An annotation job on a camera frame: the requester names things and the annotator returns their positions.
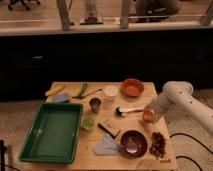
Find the wooden spoon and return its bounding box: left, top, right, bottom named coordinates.
left=80, top=88, right=102, bottom=99

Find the green plastic tray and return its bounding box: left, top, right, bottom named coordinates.
left=19, top=103, right=83, bottom=164

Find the orange apple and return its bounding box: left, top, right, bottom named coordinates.
left=142, top=111, right=154, bottom=123

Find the orange bowl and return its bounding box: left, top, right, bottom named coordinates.
left=121, top=78, right=144, bottom=97

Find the wooden block with black edge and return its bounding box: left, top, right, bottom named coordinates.
left=98, top=119, right=121, bottom=138

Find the grey folded cloth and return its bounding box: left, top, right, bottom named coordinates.
left=93, top=134, right=119, bottom=155

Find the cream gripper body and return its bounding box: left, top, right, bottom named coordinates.
left=143, top=101, right=164, bottom=124

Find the bunch of dark grapes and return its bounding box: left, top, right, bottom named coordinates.
left=149, top=132, right=166, bottom=158

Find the dark red bowl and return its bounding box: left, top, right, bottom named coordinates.
left=119, top=130, right=148, bottom=159

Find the green cucumber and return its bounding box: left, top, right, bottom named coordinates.
left=72, top=83, right=88, bottom=99

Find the small green cup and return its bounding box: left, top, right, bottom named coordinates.
left=82, top=116, right=95, bottom=132

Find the blue sponge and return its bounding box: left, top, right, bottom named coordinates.
left=53, top=93, right=69, bottom=103

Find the black cable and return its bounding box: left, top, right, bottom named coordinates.
left=169, top=132, right=213, bottom=171

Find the black and white brush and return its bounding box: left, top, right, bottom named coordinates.
left=115, top=107, right=143, bottom=117

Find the white paper cup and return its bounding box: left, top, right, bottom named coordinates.
left=104, top=85, right=118, bottom=102

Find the office chair base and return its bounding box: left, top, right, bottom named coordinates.
left=7, top=0, right=40, bottom=11

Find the small metal cup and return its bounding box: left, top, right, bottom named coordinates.
left=89, top=98, right=101, bottom=114

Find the white appliance on floor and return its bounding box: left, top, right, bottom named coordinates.
left=80, top=0, right=103, bottom=25

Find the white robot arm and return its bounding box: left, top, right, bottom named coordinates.
left=142, top=81, right=213, bottom=136

